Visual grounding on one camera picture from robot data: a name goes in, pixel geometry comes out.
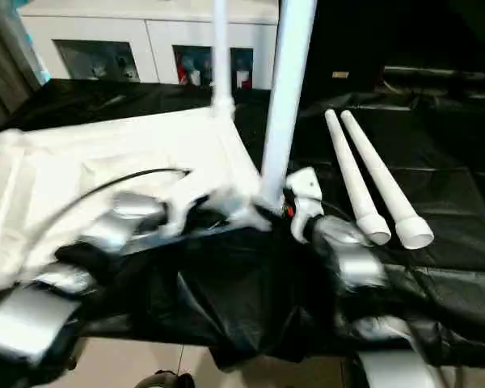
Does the grey curtain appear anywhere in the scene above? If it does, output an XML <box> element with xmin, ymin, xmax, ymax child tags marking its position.
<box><xmin>0</xmin><ymin>0</ymin><xmax>42</xmax><ymax>124</ymax></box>

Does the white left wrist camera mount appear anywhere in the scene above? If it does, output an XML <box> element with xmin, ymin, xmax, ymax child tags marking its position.
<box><xmin>160</xmin><ymin>180</ymin><xmax>236</xmax><ymax>238</ymax></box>

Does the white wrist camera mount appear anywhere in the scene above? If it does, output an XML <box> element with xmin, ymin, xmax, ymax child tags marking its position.
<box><xmin>160</xmin><ymin>180</ymin><xmax>236</xmax><ymax>238</ymax></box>
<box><xmin>285</xmin><ymin>167</ymin><xmax>324</xmax><ymax>244</ymax></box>

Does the black mat cloth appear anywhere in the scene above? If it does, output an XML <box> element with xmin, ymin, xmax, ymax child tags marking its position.
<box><xmin>0</xmin><ymin>76</ymin><xmax>485</xmax><ymax>388</ymax></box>

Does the white plastic table leg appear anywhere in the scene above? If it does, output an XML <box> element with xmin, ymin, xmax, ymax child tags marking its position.
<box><xmin>258</xmin><ymin>0</ymin><xmax>319</xmax><ymax>208</ymax></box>
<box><xmin>339</xmin><ymin>109</ymin><xmax>435</xmax><ymax>251</ymax></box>
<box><xmin>323</xmin><ymin>108</ymin><xmax>393</xmax><ymax>247</ymax></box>
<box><xmin>209</xmin><ymin>0</ymin><xmax>237</xmax><ymax>119</ymax></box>

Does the red bottle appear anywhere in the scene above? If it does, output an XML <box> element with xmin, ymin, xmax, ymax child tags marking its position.
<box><xmin>177</xmin><ymin>54</ymin><xmax>190</xmax><ymax>85</ymax></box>

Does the white glass-door cabinet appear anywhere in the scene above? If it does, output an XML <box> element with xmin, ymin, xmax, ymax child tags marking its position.
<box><xmin>18</xmin><ymin>0</ymin><xmax>280</xmax><ymax>89</ymax></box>

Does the white plastic table top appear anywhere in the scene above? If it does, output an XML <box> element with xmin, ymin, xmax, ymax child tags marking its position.
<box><xmin>0</xmin><ymin>105</ymin><xmax>274</xmax><ymax>302</ymax></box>

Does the grey low shelf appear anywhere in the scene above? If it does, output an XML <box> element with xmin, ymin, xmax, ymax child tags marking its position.
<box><xmin>382</xmin><ymin>63</ymin><xmax>485</xmax><ymax>99</ymax></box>

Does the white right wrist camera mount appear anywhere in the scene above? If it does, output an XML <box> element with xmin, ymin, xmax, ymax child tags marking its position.
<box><xmin>285</xmin><ymin>167</ymin><xmax>324</xmax><ymax>244</ymax></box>

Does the black backdrop cloth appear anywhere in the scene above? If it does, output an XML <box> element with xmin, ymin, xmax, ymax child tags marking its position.
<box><xmin>274</xmin><ymin>0</ymin><xmax>485</xmax><ymax>106</ymax></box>

